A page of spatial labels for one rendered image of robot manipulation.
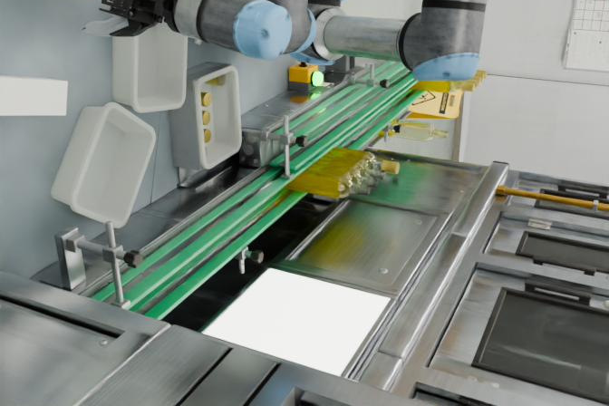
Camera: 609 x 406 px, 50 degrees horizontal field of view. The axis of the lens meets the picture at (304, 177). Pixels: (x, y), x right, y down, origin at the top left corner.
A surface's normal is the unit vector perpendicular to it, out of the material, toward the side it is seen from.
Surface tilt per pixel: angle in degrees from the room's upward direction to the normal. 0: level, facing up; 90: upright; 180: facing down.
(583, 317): 90
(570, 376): 90
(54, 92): 0
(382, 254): 90
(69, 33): 0
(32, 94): 0
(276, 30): 10
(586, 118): 90
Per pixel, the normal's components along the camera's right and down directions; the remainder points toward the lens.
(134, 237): -0.01, -0.92
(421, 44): -0.81, 0.07
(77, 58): 0.90, 0.16
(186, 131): -0.44, 0.36
